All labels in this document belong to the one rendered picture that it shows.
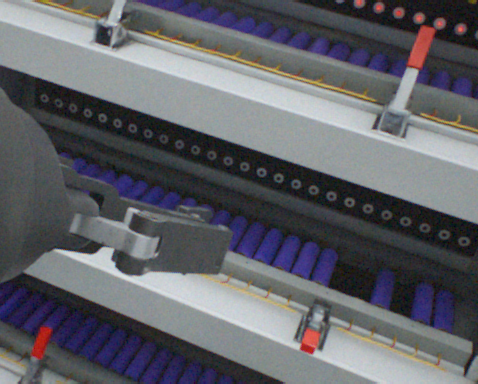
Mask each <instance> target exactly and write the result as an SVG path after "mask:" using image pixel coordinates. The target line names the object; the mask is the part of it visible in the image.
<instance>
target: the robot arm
mask: <svg viewBox="0 0 478 384"><path fill-rule="evenodd" d="M73 163H74V161H73V160H71V159H68V158H66V157H60V156H57V153H56V150H55V148H54V146H53V144H52V142H51V139H49V138H48V136H47V134H46V133H45V132H44V130H43V129H42V128H41V125H40V124H39V123H38V122H36V121H35V120H34V119H33V118H32V117H31V116H30V115H28V114H27V112H26V111H24V110H22V109H20V108H19V107H17V106H15V105H13V104H12V102H11V101H9V98H8V97H7V95H6V94H5V93H4V91H3V90H2V89H1V88H0V283H3V282H5V281H8V280H11V279H13V277H15V276H17V275H18V274H20V273H21V272H24V271H25V270H27V269H28V268H29V267H30V266H31V264H33V263H34V262H35V261H37V260H38V259H39V258H40V257H41V256H42V255H44V254H45V253H49V252H52V250H54V249H60V250H67V252H73V253H80V254H86V255H95V254H97V253H98V252H99V250H100V249H101V248H102V247H109V248H114V250H113V254H112V257H111V260H112V261H113V262H115V266H114V267H115V268H116V269H117V271H120V272H122V274H124V275H126V276H130V277H132V276H134V275H135V276H142V275H144V274H146V273H149V272H160V273H181V274H182V275H186V274H207V275H219V274H220V271H221V268H222V264H223V262H224V259H225V256H226V253H227V250H228V247H229V244H230V241H232V238H233V235H234V232H233V231H232V230H230V229H228V227H226V226H224V225H220V226H219V225H215V226H214V225H209V222H210V219H211V216H212V213H213V211H210V210H208V208H204V207H196V206H185V205H177V206H176V210H174V211H171V210H167V208H164V207H159V206H155V205H151V204H148V203H143V202H139V201H135V200H131V199H127V198H123V197H118V190H117V189H116V187H114V186H112V185H109V184H107V183H104V182H101V180H99V179H96V178H92V177H88V176H84V175H80V174H78V173H76V171H75V170H73V169H72V166H73ZM76 187H78V188H76ZM79 188H81V189H85V190H89V196H87V194H86V193H84V192H83V191H82V190H81V189H79Z"/></svg>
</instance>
